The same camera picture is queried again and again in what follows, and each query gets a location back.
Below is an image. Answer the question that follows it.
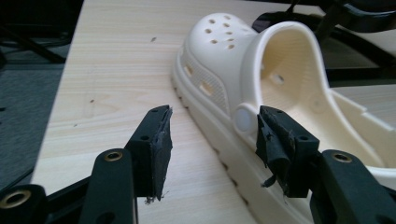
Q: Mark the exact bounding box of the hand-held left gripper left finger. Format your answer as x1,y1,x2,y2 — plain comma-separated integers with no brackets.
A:
78,105,174,224

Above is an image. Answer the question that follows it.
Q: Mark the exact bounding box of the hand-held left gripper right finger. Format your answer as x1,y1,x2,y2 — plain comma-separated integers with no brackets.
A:
255,105,396,224

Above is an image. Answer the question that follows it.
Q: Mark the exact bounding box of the red-topped black shoe rack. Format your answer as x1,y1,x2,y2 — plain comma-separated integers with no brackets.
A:
251,0,396,89

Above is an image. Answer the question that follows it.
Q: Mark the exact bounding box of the cream clog shoe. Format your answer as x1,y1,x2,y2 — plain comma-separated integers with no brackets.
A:
170,12,396,224

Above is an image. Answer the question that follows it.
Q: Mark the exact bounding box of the black metal stand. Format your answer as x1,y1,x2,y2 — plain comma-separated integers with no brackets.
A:
0,23,73,65

